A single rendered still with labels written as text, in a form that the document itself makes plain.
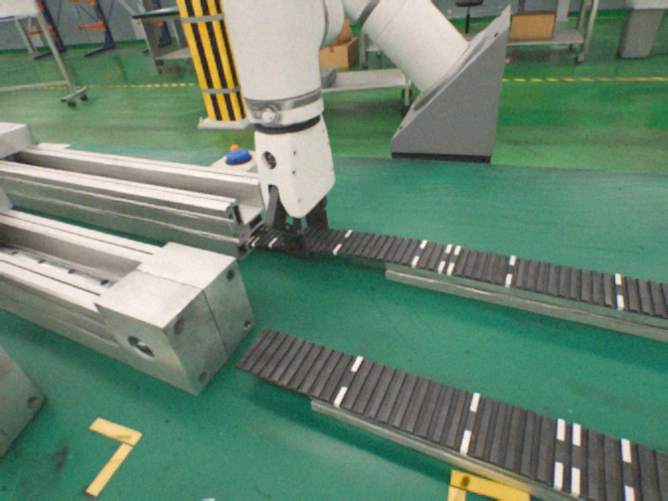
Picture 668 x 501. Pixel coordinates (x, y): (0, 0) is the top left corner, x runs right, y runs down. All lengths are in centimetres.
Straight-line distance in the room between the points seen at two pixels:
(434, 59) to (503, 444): 67
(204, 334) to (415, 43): 64
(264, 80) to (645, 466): 43
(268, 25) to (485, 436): 38
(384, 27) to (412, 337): 59
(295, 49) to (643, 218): 51
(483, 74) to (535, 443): 59
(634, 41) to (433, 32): 459
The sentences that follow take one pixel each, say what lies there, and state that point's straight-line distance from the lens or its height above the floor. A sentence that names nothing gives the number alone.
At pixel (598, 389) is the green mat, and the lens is 43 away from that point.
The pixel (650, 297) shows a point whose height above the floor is 81.
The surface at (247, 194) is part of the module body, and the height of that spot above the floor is 84.
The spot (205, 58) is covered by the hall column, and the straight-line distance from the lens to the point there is 377.
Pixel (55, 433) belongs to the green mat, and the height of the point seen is 78.
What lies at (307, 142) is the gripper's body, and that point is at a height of 94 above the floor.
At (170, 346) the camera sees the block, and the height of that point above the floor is 85.
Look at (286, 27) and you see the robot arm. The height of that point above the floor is 106.
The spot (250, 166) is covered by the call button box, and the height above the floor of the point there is 84.
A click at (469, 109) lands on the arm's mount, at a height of 86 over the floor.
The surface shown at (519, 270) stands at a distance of 47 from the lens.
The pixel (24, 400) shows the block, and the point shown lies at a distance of 49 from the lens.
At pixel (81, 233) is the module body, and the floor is 86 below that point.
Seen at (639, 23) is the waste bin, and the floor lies 32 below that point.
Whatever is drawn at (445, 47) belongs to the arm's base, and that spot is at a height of 95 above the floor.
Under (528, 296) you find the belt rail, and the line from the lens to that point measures 47.
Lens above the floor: 110
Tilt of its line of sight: 36 degrees down
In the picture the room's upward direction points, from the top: 7 degrees counter-clockwise
